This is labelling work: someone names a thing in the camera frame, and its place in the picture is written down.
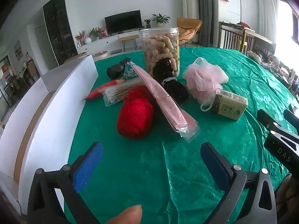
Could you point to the clear jar of snack sticks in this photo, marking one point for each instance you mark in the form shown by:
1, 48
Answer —
158, 46

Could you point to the black television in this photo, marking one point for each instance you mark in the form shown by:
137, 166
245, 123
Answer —
122, 23

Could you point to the wooden railing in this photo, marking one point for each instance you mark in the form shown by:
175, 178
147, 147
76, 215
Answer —
233, 37

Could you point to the white standing air conditioner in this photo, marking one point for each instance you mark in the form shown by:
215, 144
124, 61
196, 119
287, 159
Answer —
189, 2

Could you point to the round white vase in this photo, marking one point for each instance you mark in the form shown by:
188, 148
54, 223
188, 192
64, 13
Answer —
87, 40

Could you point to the pink face mask pack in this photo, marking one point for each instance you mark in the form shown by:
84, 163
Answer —
163, 95

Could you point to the white cardboard box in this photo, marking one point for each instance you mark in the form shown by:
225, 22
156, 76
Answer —
58, 112

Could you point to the small potted plant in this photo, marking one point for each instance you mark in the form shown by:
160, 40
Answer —
147, 22

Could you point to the cotton swab pack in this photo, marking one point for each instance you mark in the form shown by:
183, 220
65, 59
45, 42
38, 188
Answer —
116, 93

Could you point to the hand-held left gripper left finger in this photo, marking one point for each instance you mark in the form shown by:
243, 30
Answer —
88, 165

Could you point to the green tablecloth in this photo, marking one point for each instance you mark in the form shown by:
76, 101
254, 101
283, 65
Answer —
140, 168

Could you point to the framed wall picture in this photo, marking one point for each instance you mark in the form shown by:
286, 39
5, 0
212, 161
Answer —
18, 50

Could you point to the red gift box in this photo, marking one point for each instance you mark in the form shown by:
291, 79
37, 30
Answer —
104, 33

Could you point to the large green potted plant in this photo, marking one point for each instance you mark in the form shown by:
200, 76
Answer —
160, 18

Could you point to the orange lounge chair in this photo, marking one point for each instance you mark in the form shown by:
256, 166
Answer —
189, 26

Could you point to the white television cabinet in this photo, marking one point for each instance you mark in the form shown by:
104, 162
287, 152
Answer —
98, 43

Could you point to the teal patterned cloth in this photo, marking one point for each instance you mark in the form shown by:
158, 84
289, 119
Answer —
129, 73

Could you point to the person's left hand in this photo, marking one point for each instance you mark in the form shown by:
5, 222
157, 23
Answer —
127, 215

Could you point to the white door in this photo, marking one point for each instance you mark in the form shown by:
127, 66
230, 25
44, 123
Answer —
45, 49

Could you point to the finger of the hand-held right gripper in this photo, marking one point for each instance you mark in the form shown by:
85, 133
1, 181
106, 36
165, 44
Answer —
265, 117
292, 119

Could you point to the white sheer curtain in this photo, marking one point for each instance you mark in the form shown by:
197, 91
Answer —
267, 11

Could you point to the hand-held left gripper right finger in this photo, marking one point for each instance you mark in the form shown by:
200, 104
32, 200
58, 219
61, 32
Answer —
215, 165

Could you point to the pink bath loofah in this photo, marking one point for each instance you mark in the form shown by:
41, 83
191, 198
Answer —
203, 79

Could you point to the red flower bouquet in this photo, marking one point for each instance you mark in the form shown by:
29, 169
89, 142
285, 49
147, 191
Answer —
80, 36

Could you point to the red snack packet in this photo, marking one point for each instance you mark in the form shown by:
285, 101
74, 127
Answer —
98, 91

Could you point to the red yarn ball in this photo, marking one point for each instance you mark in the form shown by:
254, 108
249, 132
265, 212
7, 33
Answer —
135, 119

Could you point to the black display cabinet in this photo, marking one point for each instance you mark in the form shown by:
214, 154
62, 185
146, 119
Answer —
59, 30

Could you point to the black bag roll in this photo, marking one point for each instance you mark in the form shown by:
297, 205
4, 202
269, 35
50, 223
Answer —
115, 71

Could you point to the wooden bench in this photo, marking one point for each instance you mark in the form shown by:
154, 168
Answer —
127, 38

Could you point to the beige soap box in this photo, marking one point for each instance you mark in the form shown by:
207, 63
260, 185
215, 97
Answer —
230, 105

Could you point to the bushy green potted plant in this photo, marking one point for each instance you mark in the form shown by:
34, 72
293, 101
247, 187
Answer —
95, 32

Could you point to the grey curtain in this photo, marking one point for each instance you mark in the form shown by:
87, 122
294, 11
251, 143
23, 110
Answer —
206, 14

